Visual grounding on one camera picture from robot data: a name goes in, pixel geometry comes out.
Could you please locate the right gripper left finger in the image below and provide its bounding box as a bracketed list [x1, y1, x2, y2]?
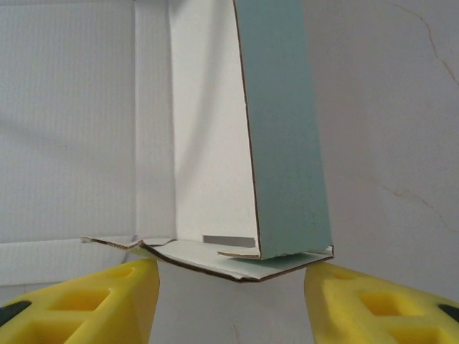
[0, 258, 161, 344]

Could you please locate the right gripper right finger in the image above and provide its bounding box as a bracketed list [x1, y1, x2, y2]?
[303, 263, 459, 344]

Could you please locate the white and teal paper box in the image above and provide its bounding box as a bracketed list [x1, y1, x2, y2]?
[0, 0, 335, 287]

